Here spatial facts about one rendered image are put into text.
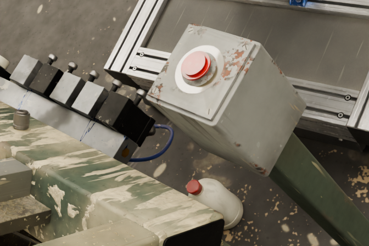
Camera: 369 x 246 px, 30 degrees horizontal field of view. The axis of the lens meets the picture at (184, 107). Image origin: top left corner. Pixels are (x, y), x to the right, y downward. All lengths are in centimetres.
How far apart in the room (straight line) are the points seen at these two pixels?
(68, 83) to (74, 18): 133
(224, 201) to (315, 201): 60
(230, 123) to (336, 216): 46
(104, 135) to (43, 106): 17
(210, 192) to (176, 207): 82
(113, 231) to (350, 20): 105
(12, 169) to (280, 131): 37
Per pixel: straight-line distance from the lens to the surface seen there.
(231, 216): 178
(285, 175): 105
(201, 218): 87
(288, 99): 92
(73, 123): 120
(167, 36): 194
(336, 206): 123
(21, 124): 109
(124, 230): 81
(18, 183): 97
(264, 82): 86
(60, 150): 103
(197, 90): 84
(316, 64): 168
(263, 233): 179
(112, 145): 113
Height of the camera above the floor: 157
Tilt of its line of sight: 50 degrees down
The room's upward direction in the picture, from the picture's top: 47 degrees counter-clockwise
